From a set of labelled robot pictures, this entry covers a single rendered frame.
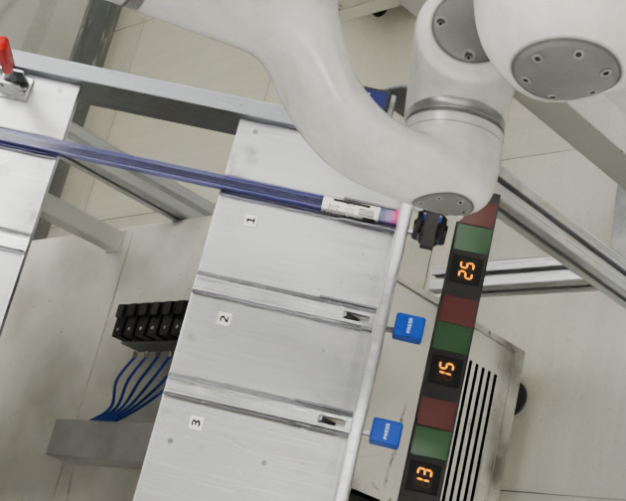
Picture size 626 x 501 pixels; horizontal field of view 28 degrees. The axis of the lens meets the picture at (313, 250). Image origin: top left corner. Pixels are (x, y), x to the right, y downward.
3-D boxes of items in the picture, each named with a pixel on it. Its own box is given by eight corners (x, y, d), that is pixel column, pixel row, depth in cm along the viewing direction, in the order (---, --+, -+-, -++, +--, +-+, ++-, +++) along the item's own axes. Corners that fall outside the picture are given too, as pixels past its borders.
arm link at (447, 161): (122, 65, 80) (518, 208, 91) (175, -140, 86) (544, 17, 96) (87, 111, 88) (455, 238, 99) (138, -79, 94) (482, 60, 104)
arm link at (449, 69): (499, 170, 101) (513, 70, 104) (523, 96, 88) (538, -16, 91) (395, 154, 101) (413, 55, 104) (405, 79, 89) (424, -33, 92)
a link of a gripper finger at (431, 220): (434, 240, 108) (430, 257, 113) (452, 158, 110) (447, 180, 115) (420, 238, 108) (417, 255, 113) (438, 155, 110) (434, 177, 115)
